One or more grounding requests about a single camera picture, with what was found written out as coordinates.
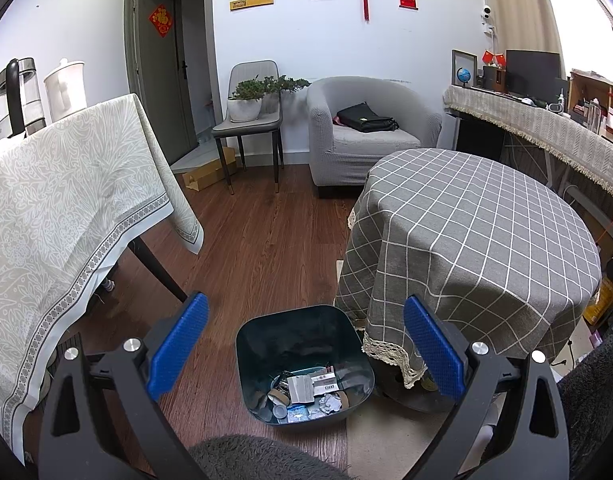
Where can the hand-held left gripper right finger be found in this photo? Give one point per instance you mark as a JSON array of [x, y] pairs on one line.
[[434, 350]]

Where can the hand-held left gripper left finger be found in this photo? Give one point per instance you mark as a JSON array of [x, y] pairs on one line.
[[179, 345]]

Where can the dark foil wrapper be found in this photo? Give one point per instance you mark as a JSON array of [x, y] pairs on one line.
[[354, 377]]

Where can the white red paper carton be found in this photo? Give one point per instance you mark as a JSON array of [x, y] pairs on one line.
[[324, 380]]

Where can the cardboard tube silver lining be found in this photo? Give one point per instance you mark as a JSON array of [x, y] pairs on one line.
[[280, 399]]

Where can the white paper ball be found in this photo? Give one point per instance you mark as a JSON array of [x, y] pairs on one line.
[[330, 403]]

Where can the dark blue trash bin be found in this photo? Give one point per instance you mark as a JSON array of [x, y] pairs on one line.
[[296, 330]]

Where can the white round lid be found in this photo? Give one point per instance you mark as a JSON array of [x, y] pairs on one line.
[[280, 412]]

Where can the torn cardboard carton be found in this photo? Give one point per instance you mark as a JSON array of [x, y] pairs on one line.
[[300, 389]]

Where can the blue white plastic packet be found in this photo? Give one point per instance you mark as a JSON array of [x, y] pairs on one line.
[[301, 414]]

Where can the dark round table base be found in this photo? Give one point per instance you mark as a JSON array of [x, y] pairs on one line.
[[406, 396]]

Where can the dark table leg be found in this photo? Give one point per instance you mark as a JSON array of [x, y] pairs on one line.
[[156, 270]]

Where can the beige rug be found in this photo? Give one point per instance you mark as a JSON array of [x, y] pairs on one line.
[[386, 445]]

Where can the grey fleece pants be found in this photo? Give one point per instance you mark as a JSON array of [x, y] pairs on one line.
[[266, 460]]

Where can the flat cardboard box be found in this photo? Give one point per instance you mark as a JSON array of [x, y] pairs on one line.
[[209, 172]]

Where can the beige patterned tablecloth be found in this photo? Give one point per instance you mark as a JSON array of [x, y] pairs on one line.
[[61, 200]]

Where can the black bag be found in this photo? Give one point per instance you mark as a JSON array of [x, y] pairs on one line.
[[366, 117]]

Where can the potted plant white pot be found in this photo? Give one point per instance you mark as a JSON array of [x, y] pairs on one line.
[[244, 109]]

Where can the beige fringed desk cloth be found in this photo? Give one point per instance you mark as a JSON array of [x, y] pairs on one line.
[[546, 127]]

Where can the grey green door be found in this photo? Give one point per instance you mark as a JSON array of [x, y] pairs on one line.
[[156, 85]]

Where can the grey armchair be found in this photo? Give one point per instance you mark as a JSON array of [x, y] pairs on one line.
[[331, 100]]

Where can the small blue globe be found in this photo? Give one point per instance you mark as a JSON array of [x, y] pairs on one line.
[[464, 75]]

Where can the dark brown box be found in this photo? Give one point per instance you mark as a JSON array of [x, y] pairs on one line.
[[491, 79]]

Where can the white pitcher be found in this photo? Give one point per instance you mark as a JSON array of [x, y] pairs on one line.
[[66, 90]]

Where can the potted plant grey pot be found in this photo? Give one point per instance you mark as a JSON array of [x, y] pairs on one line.
[[286, 82]]

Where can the grey chair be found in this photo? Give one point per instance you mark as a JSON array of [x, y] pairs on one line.
[[254, 70]]

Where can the glass electric kettle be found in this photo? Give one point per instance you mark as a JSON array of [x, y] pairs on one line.
[[16, 100]]

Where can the black monitor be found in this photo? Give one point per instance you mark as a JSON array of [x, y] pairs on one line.
[[532, 72]]

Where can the small red flags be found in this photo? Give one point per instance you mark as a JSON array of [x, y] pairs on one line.
[[493, 58]]

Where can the wooden desk organizer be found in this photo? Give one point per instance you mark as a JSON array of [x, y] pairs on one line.
[[591, 90]]

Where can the red door decoration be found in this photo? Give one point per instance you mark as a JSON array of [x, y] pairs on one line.
[[160, 21]]

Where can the beige curtain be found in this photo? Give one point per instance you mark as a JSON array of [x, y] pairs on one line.
[[516, 5]]

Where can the picture frame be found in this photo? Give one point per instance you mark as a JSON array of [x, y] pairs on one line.
[[469, 57]]

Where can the white security camera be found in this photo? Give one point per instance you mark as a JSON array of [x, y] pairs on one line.
[[487, 17]]

